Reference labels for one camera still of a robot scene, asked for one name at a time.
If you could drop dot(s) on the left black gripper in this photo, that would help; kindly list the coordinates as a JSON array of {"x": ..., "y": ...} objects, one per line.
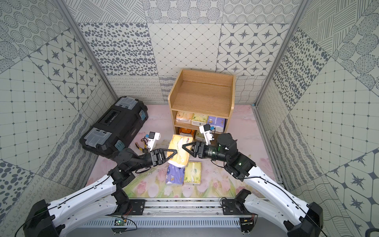
[{"x": 160, "y": 156}]

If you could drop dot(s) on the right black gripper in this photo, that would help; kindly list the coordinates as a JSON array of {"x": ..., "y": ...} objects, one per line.
[{"x": 198, "y": 144}]

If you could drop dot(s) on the orange tissue pack top shelf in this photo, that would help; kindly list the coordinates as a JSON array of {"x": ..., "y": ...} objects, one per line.
[{"x": 181, "y": 159}]

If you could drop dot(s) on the orange tissue pack shelf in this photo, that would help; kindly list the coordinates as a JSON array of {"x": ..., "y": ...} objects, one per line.
[
  {"x": 181, "y": 159},
  {"x": 184, "y": 117}
]

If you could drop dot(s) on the purple tissue pack top shelf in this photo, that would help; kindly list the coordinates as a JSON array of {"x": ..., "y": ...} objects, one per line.
[{"x": 175, "y": 175}]

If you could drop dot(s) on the purple tissue pack shelf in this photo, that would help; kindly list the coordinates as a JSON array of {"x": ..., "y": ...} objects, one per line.
[
  {"x": 175, "y": 175},
  {"x": 217, "y": 123}
]

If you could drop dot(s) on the yellow-green tissue pack top shelf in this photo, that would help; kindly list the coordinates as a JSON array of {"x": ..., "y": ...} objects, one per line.
[{"x": 193, "y": 173}]

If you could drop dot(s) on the yellow-green tissue pack shelf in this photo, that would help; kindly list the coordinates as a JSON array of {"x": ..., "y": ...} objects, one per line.
[
  {"x": 193, "y": 173},
  {"x": 199, "y": 119}
]

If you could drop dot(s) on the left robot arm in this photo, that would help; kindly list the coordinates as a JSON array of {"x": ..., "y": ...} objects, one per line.
[{"x": 104, "y": 197}]

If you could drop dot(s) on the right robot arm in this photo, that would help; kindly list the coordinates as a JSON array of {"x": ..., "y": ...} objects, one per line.
[{"x": 242, "y": 168}]

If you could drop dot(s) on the yellow-green pack bottom shelf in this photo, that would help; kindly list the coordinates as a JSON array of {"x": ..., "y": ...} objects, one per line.
[{"x": 199, "y": 136}]

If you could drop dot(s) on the bright orange pack bottom shelf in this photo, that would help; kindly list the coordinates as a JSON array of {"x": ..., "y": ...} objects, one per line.
[{"x": 187, "y": 132}]

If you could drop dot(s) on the yellow-green tissue pack middle shelf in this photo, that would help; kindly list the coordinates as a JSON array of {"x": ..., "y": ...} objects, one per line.
[{"x": 199, "y": 119}]

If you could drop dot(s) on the purple tissue pack middle shelf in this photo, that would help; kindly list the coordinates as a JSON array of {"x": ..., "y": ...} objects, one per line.
[{"x": 217, "y": 123}]

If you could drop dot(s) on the wooden three-tier shelf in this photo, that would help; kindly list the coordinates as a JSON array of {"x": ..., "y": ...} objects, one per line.
[{"x": 202, "y": 92}]

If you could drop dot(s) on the floral table mat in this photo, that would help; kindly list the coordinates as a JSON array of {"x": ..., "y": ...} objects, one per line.
[{"x": 215, "y": 181}]

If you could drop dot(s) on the black plastic toolbox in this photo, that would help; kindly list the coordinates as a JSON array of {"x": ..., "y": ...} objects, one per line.
[{"x": 117, "y": 128}]

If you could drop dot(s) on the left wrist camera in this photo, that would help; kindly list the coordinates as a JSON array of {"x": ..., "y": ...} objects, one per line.
[{"x": 152, "y": 139}]

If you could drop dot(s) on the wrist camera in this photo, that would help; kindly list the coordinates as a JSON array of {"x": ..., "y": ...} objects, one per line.
[
  {"x": 152, "y": 139},
  {"x": 206, "y": 131}
]

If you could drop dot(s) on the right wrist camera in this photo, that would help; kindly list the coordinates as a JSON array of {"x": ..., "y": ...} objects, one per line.
[{"x": 206, "y": 131}]

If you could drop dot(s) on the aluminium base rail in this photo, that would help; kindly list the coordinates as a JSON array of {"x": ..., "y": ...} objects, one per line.
[{"x": 183, "y": 207}]

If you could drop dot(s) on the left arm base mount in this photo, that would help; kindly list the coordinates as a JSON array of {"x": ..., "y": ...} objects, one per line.
[{"x": 130, "y": 207}]

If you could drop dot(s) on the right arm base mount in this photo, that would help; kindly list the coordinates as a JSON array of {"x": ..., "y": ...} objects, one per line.
[{"x": 236, "y": 208}]

